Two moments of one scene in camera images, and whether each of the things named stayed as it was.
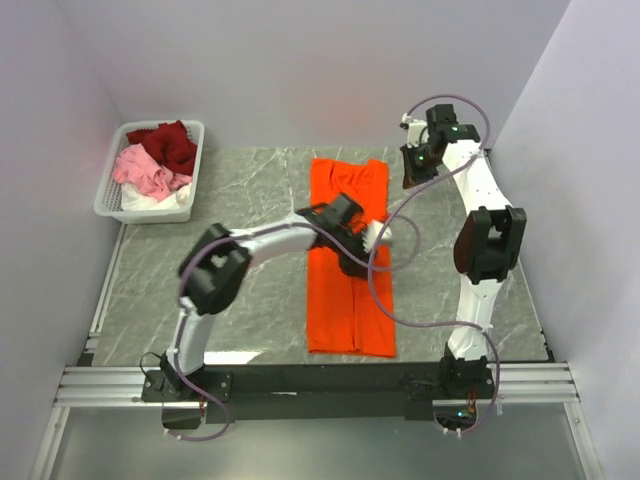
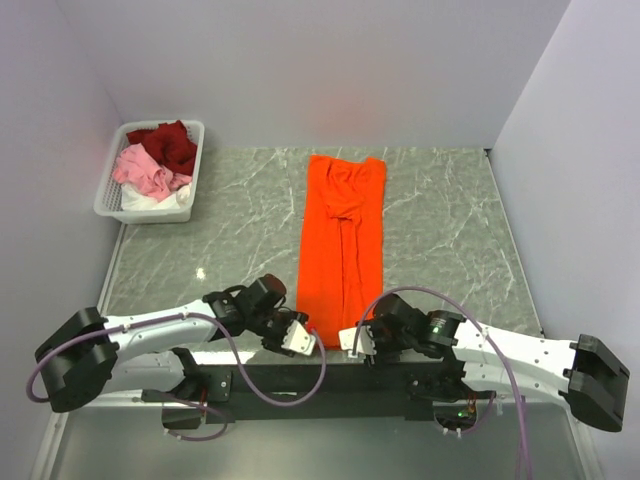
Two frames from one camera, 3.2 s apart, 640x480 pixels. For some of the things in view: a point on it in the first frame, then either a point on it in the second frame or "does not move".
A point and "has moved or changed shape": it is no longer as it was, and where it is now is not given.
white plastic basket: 108,199 does not move
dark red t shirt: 171,142 does not move
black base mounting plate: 312,395 does not move
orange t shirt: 353,315 has moved or changed shape
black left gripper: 353,268 → 289,316
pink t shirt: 136,166 does not move
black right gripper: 411,177 → 381,356
